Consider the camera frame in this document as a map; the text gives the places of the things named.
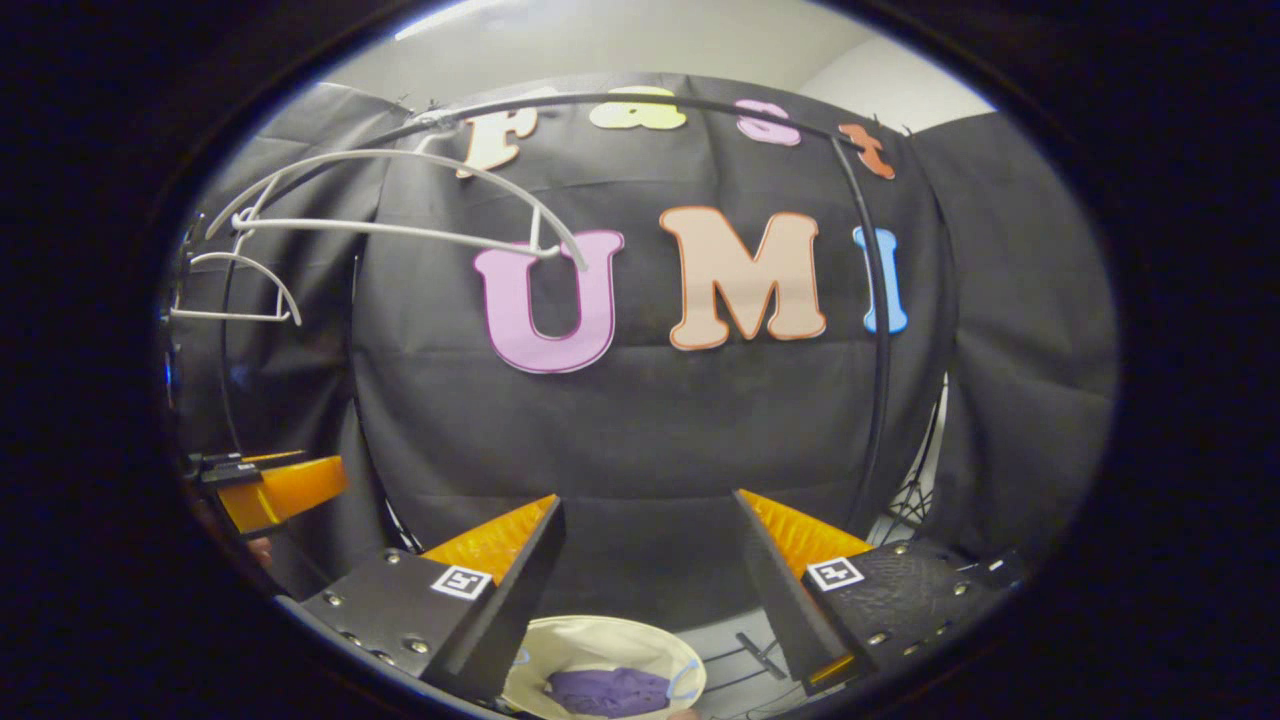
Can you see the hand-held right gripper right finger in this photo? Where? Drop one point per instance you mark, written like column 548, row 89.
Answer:
column 790, row 600

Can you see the cream laundry hamper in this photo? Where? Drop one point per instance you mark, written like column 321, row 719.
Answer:
column 600, row 640

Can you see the black backdrop cloth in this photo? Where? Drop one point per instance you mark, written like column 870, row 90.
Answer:
column 650, row 430

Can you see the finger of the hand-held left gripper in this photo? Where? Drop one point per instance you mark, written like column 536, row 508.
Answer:
column 300, row 490
column 270, row 456

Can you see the white plastic clothes hanger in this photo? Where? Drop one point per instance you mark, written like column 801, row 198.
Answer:
column 400, row 232
column 230, row 316

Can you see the black tripod stand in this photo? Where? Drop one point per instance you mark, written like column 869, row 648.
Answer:
column 915, row 500

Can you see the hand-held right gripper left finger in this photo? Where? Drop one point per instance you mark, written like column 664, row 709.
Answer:
column 505, row 610

